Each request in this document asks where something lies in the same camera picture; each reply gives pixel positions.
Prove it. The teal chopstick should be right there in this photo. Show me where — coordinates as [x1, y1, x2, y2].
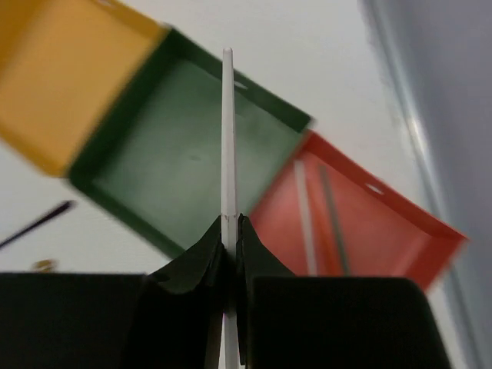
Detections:
[318, 165, 351, 276]

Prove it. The white chopstick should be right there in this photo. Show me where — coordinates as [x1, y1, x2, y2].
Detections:
[294, 160, 317, 276]
[221, 48, 239, 368]

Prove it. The green square tray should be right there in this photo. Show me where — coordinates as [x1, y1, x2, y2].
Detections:
[68, 29, 312, 258]

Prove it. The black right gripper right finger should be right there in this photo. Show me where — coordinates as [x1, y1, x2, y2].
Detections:
[237, 216, 450, 368]

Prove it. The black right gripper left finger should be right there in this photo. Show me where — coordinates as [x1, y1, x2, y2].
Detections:
[1, 221, 224, 368]

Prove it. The purple iridescent fork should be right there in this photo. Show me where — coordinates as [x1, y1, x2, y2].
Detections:
[0, 200, 76, 248]

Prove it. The ornate gold fork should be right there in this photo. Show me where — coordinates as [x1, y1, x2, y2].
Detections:
[31, 259, 58, 273]

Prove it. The yellow square tray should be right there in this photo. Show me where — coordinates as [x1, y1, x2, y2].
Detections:
[1, 1, 169, 177]

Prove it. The red square tray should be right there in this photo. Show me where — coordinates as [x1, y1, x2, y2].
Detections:
[251, 131, 466, 289]

